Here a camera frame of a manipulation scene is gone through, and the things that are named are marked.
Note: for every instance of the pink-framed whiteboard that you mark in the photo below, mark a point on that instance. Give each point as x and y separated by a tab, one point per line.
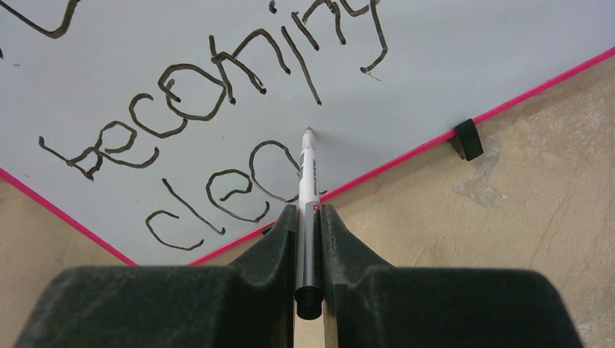
167	130

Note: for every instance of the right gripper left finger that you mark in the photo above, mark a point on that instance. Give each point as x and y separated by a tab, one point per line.
246	303

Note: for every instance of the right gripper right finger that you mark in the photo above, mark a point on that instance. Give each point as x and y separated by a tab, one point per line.
371	303

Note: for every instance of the black and white marker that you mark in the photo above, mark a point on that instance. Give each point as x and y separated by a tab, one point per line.
308	292

